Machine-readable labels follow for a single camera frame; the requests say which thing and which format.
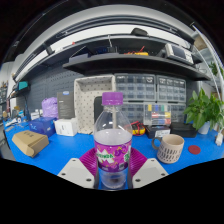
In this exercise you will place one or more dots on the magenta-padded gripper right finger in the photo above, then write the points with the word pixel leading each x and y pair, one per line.
pixel 150 171

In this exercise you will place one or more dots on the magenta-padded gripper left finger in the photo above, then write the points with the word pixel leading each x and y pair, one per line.
pixel 75 171

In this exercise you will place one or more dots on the purple-capped clear drink bottle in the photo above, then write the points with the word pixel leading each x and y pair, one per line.
pixel 112 150

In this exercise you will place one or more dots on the beige patterned ceramic mug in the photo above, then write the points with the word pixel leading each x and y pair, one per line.
pixel 170 149

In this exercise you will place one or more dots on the black box with white label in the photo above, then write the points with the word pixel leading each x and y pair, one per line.
pixel 157 131

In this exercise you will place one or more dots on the yellow multimeter with red leads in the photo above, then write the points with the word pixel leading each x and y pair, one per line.
pixel 137 129

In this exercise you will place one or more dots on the small white box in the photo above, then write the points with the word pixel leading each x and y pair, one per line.
pixel 66 127

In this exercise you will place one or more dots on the flat round red coaster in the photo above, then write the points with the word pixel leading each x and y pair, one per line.
pixel 194 149

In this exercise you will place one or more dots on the plain black box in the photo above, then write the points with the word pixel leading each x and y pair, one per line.
pixel 183 130

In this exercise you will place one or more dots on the brown cardboard box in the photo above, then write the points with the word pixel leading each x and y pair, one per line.
pixel 28 141

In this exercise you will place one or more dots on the blue box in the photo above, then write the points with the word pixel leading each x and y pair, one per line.
pixel 41 126

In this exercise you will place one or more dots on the black upright device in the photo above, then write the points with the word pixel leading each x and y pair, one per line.
pixel 97 111

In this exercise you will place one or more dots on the dark grey upright box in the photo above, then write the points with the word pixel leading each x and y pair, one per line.
pixel 65 105

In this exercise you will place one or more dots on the purple plastic bag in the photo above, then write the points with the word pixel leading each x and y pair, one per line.
pixel 50 107

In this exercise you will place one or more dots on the white perforated tray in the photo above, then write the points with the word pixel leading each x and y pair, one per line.
pixel 86 100

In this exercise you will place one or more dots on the green leafy potted plant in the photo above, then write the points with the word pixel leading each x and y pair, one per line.
pixel 203 110

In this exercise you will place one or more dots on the black overhead shelf unit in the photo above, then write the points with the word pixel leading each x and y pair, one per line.
pixel 133 63

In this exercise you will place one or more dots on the white metal rack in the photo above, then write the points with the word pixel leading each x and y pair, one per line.
pixel 210 53

